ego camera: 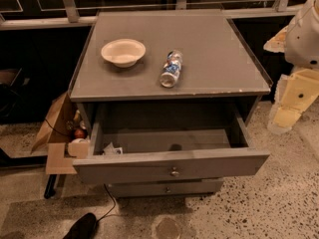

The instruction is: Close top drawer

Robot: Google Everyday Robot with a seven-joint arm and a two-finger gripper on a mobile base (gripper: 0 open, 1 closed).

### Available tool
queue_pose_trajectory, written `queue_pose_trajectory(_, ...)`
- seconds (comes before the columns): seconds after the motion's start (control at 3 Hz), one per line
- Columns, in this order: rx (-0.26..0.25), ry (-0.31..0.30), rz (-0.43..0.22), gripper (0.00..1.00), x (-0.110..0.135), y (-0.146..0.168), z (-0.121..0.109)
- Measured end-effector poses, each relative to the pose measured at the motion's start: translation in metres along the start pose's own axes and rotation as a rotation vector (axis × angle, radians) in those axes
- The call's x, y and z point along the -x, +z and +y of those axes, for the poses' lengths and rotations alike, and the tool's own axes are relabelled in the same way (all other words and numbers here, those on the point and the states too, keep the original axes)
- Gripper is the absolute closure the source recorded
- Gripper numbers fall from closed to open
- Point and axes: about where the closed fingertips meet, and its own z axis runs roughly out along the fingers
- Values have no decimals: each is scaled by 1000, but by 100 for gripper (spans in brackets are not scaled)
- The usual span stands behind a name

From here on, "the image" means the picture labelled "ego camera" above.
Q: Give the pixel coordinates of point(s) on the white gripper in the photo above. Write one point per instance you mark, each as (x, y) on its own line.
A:
(303, 39)

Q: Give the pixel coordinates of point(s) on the grey top drawer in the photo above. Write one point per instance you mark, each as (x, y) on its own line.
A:
(169, 143)

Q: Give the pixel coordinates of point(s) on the grey drawer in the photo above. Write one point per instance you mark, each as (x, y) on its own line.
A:
(182, 187)
(169, 143)

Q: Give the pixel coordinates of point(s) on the grey wooden drawer cabinet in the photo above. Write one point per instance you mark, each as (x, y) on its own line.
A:
(216, 69)

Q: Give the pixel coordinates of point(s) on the grey bottom drawer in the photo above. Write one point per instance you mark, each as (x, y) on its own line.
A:
(182, 187)

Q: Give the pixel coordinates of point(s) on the clear plastic water bottle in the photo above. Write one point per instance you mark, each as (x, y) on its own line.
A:
(171, 69)

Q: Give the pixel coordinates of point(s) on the white paper bowl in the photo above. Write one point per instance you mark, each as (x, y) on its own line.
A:
(123, 53)

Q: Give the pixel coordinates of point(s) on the crumpled white wrapper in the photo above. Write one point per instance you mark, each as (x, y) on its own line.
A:
(110, 149)

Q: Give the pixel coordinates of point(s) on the round red fruit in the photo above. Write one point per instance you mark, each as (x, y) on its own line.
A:
(80, 133)

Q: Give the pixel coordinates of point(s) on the brown cardboard box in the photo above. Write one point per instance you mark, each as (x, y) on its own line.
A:
(55, 139)

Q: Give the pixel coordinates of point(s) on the black shoe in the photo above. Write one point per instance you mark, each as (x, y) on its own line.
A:
(83, 228)

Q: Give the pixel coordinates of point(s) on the black table leg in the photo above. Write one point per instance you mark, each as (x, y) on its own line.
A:
(50, 187)

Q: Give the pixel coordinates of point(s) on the metal window railing frame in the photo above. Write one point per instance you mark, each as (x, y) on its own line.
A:
(41, 14)

